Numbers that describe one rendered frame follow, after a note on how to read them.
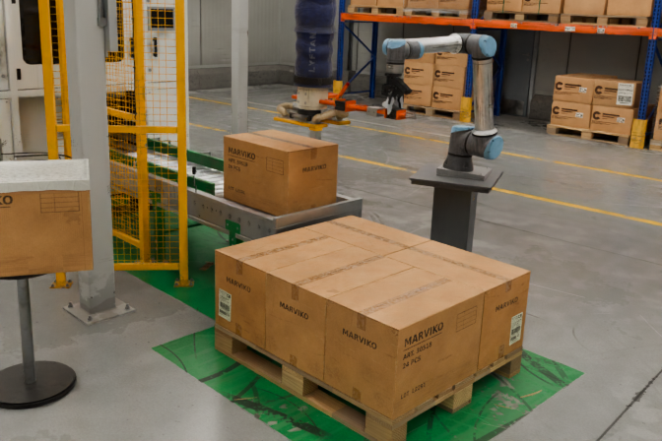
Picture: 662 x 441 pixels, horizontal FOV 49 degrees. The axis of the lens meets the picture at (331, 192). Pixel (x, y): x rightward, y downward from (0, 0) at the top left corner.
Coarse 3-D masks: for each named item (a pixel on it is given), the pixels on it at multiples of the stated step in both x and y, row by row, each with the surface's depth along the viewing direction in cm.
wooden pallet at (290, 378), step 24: (216, 336) 371; (240, 360) 359; (264, 360) 359; (504, 360) 347; (288, 384) 334; (312, 384) 331; (456, 384) 319; (336, 408) 319; (360, 408) 301; (456, 408) 323; (360, 432) 304; (384, 432) 293
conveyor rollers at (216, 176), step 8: (152, 152) 583; (152, 160) 553; (160, 160) 549; (168, 160) 554; (176, 160) 550; (176, 168) 528; (200, 168) 532; (208, 168) 528; (200, 176) 511; (208, 176) 506; (216, 176) 510; (216, 184) 489; (216, 192) 468; (272, 216) 421
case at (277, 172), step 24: (240, 144) 431; (264, 144) 420; (288, 144) 422; (312, 144) 425; (336, 144) 428; (240, 168) 435; (264, 168) 419; (288, 168) 404; (312, 168) 418; (336, 168) 432; (240, 192) 438; (264, 192) 422; (288, 192) 407; (312, 192) 422; (336, 192) 436
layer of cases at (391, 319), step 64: (256, 256) 353; (320, 256) 356; (384, 256) 361; (448, 256) 363; (256, 320) 344; (320, 320) 311; (384, 320) 287; (448, 320) 304; (512, 320) 345; (384, 384) 289; (448, 384) 315
